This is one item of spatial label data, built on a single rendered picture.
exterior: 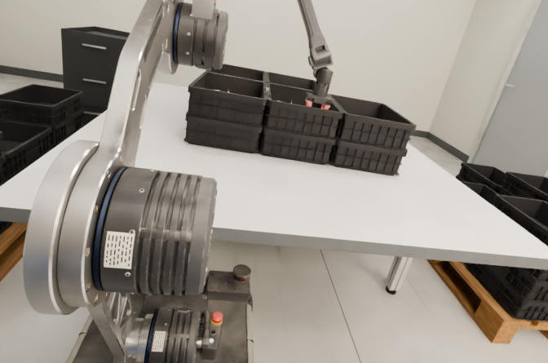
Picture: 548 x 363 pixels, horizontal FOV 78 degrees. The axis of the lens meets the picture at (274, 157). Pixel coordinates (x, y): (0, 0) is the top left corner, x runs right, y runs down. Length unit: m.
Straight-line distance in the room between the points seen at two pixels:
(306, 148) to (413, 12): 4.10
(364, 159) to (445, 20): 4.23
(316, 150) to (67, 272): 1.07
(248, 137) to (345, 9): 3.77
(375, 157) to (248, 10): 3.58
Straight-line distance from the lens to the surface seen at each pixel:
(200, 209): 0.46
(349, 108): 1.75
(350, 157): 1.42
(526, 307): 2.05
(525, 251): 1.32
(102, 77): 2.90
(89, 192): 0.47
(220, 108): 1.31
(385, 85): 5.26
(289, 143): 1.36
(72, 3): 5.14
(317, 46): 1.37
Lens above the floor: 1.20
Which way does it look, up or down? 21 degrees down
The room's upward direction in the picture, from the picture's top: 11 degrees clockwise
